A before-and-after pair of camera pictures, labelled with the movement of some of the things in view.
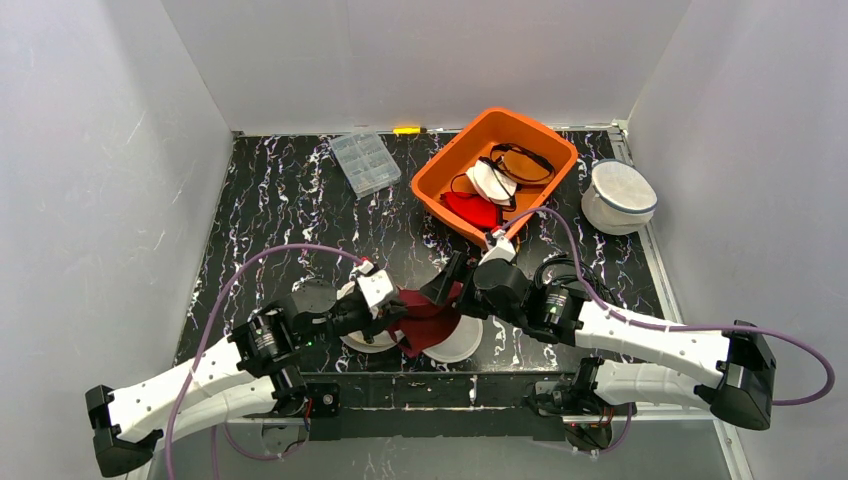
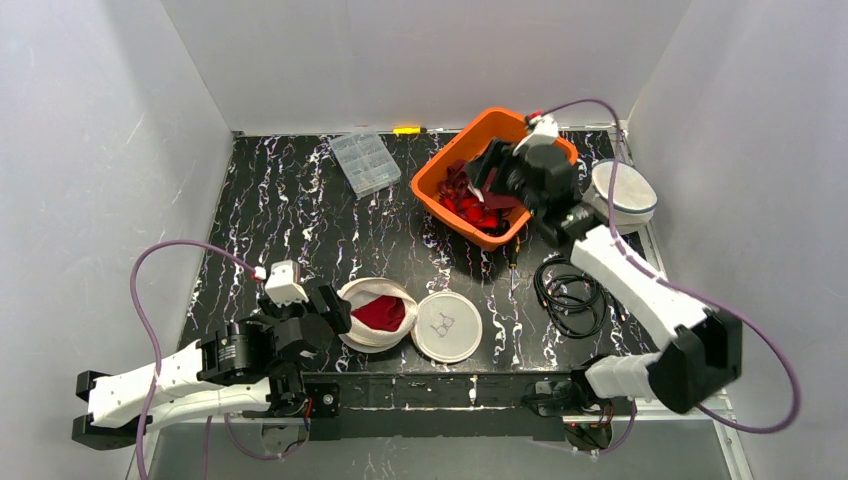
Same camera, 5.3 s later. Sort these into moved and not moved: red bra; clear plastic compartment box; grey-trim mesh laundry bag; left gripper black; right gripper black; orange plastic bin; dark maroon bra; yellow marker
Moved: left gripper black; right gripper black; dark maroon bra
Not moved: clear plastic compartment box; grey-trim mesh laundry bag; yellow marker; red bra; orange plastic bin
